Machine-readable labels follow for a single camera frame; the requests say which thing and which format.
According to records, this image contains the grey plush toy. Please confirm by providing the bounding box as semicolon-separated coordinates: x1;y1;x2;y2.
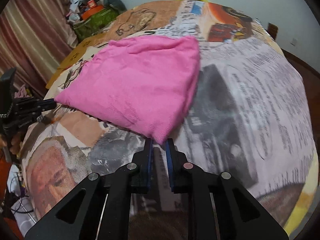
103;0;127;13

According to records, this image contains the printed newspaper pattern bedsheet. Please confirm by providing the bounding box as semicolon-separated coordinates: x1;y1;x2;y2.
21;1;318;239

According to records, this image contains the striped red beige curtain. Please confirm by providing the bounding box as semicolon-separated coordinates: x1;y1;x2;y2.
1;0;78;97

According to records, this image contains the green fabric storage box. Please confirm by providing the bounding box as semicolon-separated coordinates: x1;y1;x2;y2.
73;8;119;42

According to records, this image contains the person's left hand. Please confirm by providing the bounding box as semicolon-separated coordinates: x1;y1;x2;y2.
0;132;22;155

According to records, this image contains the white wall socket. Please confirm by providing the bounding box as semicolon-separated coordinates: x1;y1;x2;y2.
291;38;297;46

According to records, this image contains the orange box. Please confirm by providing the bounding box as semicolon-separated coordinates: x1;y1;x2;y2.
81;5;104;21

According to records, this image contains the pile of clutter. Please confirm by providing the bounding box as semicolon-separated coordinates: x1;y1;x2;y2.
66;0;105;24

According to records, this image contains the pink knit cardigan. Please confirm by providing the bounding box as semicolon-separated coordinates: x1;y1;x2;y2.
55;35;200;144

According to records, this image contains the wooden bed post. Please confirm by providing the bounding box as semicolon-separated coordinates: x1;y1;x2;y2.
267;23;278;40

